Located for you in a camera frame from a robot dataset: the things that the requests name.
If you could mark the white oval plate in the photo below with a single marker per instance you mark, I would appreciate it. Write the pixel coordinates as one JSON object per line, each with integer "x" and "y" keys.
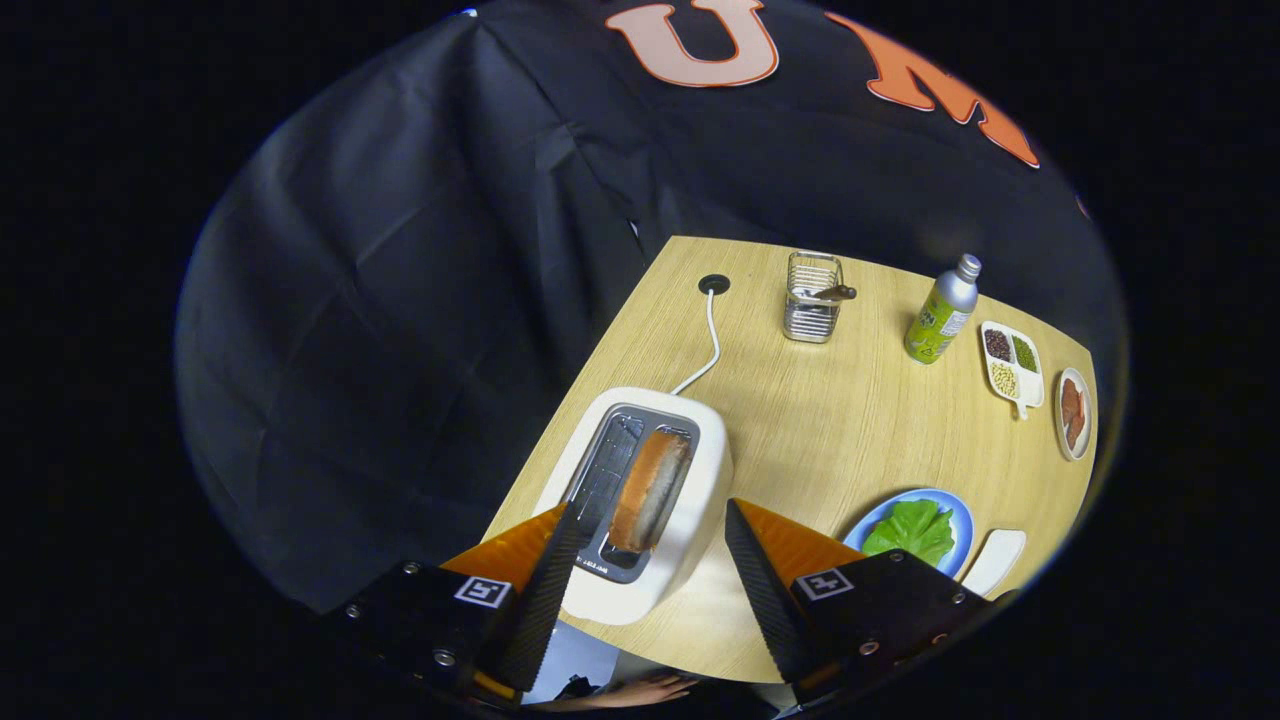
{"x": 1062, "y": 430}

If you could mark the pile of yellow beans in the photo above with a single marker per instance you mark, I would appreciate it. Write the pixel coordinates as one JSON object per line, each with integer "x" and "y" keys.
{"x": 1004, "y": 380}

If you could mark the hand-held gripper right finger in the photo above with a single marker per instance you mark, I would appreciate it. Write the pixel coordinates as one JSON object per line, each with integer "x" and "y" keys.
{"x": 765, "y": 600}

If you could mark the green label metal bottle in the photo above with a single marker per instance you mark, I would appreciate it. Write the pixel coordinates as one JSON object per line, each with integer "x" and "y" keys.
{"x": 935, "y": 320}

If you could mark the white square plate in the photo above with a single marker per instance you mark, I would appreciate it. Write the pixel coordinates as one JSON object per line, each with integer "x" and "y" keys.
{"x": 995, "y": 560}

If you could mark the brown meat slice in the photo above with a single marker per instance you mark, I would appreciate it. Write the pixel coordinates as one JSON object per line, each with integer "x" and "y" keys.
{"x": 1077, "y": 430}
{"x": 1070, "y": 398}

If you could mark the green lettuce leaf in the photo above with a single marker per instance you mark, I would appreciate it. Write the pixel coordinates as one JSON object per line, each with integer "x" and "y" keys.
{"x": 910, "y": 532}

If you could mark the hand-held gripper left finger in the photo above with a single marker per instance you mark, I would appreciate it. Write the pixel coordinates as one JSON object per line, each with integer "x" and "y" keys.
{"x": 545, "y": 600}

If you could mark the pile of dark beans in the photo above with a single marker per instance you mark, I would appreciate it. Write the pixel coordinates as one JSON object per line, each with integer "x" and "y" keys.
{"x": 998, "y": 345}

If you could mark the black backdrop cloth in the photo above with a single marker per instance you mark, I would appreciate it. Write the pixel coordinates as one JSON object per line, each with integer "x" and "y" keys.
{"x": 400, "y": 300}

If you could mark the pile of green beans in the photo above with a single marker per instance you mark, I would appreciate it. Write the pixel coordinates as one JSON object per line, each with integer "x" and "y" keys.
{"x": 1024, "y": 354}

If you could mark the white toaster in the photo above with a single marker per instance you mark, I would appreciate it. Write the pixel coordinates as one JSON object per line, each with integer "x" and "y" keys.
{"x": 640, "y": 402}

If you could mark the blue round plate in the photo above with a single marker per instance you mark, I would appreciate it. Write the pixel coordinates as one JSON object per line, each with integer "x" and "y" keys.
{"x": 960, "y": 520}

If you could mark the toasted bread slice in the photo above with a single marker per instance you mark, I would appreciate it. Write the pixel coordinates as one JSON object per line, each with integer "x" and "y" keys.
{"x": 648, "y": 490}

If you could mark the white divided dish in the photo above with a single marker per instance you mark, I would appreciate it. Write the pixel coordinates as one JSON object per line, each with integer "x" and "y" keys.
{"x": 1030, "y": 385}

